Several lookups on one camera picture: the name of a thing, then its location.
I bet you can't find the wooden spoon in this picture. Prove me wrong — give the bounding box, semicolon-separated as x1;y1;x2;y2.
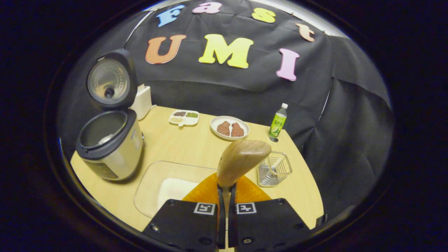
217;139;272;210

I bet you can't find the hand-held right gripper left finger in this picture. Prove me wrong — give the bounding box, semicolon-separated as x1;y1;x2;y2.
142;172;227;252

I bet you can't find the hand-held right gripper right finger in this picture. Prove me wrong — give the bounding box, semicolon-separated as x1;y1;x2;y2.
227;175;312;252

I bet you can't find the black backdrop cloth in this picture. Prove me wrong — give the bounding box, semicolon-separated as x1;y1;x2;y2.
58;0;394;219

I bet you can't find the green drink bottle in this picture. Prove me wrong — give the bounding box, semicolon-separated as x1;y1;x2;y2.
268;103;288;141

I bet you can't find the clear wire chopstick holder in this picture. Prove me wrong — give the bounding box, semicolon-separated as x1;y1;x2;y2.
257;151;293;188

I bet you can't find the white toaster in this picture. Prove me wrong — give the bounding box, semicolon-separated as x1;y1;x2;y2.
130;84;153;121

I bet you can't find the clear glass tray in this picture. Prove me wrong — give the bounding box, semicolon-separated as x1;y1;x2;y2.
134;161;219;219

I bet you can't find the white divided dish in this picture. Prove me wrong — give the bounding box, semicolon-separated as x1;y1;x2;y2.
168;110;200;127

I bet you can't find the dark grey rice cooker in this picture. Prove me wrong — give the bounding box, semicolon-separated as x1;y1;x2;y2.
75;49;144;181

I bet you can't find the white round plate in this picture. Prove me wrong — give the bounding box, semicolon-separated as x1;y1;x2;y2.
210;116;250;141

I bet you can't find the white rice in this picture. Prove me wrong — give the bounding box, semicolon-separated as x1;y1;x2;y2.
157;177;200;210

